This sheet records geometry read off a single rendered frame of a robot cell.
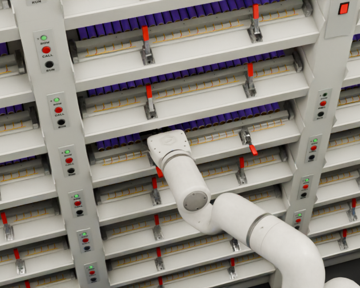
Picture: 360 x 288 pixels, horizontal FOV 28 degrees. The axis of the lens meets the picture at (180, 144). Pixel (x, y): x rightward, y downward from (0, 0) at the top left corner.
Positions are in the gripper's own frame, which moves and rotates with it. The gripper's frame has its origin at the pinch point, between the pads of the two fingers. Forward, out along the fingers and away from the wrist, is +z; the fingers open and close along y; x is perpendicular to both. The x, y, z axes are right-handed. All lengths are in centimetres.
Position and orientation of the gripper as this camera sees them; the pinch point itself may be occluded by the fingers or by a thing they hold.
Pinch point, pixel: (159, 130)
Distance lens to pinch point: 194.9
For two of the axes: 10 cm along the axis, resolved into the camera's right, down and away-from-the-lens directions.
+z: -2.9, -5.6, 7.8
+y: -9.5, 2.4, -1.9
